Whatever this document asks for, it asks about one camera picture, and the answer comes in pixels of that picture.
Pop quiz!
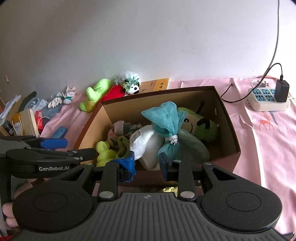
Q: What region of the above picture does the blue glasses case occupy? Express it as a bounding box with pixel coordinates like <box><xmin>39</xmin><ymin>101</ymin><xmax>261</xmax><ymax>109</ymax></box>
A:
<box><xmin>51</xmin><ymin>126</ymin><xmax>68</xmax><ymax>138</ymax></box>

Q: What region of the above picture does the black power adapter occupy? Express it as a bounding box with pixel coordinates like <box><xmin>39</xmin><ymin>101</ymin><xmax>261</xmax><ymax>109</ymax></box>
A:
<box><xmin>274</xmin><ymin>80</ymin><xmax>290</xmax><ymax>102</ymax></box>

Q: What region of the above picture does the yellow flat box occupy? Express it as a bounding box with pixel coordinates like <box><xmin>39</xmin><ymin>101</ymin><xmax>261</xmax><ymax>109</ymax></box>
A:
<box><xmin>139</xmin><ymin>78</ymin><xmax>169</xmax><ymax>93</ymax></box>

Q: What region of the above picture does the green frog plush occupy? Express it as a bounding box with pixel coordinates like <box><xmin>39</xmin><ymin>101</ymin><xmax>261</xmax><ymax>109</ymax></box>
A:
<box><xmin>176</xmin><ymin>101</ymin><xmax>219</xmax><ymax>164</ymax></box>

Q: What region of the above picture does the lime green yarn cloth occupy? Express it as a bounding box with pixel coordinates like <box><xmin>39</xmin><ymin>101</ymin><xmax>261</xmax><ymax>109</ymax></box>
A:
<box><xmin>95</xmin><ymin>136</ymin><xmax>130</xmax><ymax>167</ymax></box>

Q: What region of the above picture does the black charger cable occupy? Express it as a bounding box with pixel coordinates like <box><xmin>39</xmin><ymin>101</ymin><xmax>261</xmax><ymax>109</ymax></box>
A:
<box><xmin>220</xmin><ymin>0</ymin><xmax>284</xmax><ymax>103</ymax></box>

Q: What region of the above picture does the white knotted rope toy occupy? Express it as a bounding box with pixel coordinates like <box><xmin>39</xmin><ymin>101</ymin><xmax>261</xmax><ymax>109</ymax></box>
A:
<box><xmin>48</xmin><ymin>86</ymin><xmax>76</xmax><ymax>108</ymax></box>

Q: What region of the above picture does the red plush toy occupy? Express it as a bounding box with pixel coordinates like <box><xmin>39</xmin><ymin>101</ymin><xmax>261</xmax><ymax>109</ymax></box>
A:
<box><xmin>100</xmin><ymin>85</ymin><xmax>125</xmax><ymax>102</ymax></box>

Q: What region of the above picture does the white power strip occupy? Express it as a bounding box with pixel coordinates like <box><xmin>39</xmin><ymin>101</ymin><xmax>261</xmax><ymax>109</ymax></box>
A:
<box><xmin>247</xmin><ymin>79</ymin><xmax>290</xmax><ymax>112</ymax></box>

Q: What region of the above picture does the person's left hand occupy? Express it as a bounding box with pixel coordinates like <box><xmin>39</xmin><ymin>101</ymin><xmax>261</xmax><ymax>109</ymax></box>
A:
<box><xmin>2</xmin><ymin>179</ymin><xmax>37</xmax><ymax>228</ymax></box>

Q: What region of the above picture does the brown cardboard box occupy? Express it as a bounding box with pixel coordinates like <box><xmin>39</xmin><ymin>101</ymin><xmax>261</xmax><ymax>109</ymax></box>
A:
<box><xmin>75</xmin><ymin>86</ymin><xmax>241</xmax><ymax>188</ymax></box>

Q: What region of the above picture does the pink printed tablecloth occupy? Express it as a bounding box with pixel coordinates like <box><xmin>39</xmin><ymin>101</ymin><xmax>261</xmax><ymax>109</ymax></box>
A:
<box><xmin>41</xmin><ymin>78</ymin><xmax>295</xmax><ymax>233</ymax></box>

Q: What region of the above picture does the teal mesh bath pouf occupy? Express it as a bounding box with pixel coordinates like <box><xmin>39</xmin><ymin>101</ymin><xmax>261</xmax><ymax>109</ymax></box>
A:
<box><xmin>142</xmin><ymin>101</ymin><xmax>187</xmax><ymax>160</ymax></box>

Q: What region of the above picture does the white panda plush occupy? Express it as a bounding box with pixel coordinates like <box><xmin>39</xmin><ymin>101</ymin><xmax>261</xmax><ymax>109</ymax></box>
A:
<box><xmin>114</xmin><ymin>71</ymin><xmax>141</xmax><ymax>95</ymax></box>

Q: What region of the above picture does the grey pink sock bundle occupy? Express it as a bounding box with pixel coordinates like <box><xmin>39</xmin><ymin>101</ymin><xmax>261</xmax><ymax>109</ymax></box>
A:
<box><xmin>107</xmin><ymin>120</ymin><xmax>142</xmax><ymax>147</ymax></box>

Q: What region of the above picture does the lime green plush toy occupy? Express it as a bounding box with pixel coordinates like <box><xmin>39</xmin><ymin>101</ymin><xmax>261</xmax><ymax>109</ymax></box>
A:
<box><xmin>79</xmin><ymin>78</ymin><xmax>111</xmax><ymax>112</ymax></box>

